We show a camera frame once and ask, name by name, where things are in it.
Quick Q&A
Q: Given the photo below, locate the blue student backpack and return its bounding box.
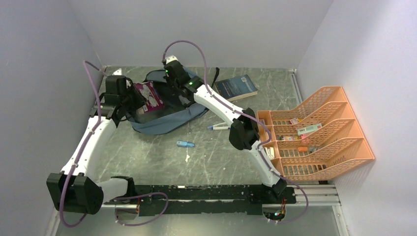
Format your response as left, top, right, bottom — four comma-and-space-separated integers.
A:
127, 69, 208, 135

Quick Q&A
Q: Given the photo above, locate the purple colourful book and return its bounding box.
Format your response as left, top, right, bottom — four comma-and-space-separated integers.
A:
135, 81, 165, 114

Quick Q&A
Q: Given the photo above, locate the dark blue book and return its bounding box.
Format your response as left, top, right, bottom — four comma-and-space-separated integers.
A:
214, 74, 258, 102

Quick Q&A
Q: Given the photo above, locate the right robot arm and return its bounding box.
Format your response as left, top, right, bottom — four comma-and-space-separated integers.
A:
162, 58, 287, 204

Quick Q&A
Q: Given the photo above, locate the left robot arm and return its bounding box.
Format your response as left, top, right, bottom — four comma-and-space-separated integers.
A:
46, 75, 146, 215

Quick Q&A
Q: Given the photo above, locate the blue capped marker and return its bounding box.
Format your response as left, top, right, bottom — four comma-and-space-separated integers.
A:
211, 126, 230, 130

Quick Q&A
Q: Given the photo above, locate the white marker pen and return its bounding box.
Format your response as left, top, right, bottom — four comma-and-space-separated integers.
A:
207, 122, 226, 129

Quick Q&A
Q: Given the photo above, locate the orange desk organizer tray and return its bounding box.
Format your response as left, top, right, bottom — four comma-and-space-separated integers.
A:
257, 111, 283, 174

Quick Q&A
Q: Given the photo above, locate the teal box in rack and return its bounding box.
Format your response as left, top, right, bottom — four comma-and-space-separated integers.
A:
297, 123, 322, 136

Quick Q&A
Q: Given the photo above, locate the orange plastic file rack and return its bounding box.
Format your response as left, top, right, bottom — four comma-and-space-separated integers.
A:
270, 86, 375, 181

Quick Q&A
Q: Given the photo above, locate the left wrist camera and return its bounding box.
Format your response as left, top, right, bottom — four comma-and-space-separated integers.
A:
112, 68, 122, 76

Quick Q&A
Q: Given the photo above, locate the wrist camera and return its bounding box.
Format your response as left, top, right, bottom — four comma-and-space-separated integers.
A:
112, 68, 122, 76
165, 55, 178, 64

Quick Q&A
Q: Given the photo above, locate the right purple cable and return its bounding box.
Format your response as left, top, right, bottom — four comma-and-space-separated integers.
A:
162, 40, 308, 224

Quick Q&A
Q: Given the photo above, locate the purple cable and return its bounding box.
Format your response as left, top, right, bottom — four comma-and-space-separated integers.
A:
59, 60, 169, 228
162, 40, 308, 224

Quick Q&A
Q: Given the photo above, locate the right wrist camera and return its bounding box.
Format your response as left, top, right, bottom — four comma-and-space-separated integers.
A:
165, 55, 178, 64

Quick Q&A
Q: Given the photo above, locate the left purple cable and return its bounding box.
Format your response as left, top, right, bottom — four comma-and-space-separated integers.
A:
59, 60, 169, 228

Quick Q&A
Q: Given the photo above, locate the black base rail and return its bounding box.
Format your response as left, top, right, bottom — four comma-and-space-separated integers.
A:
105, 184, 296, 216

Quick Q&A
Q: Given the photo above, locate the aluminium frame rail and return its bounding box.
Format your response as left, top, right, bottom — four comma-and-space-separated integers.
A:
103, 184, 340, 206

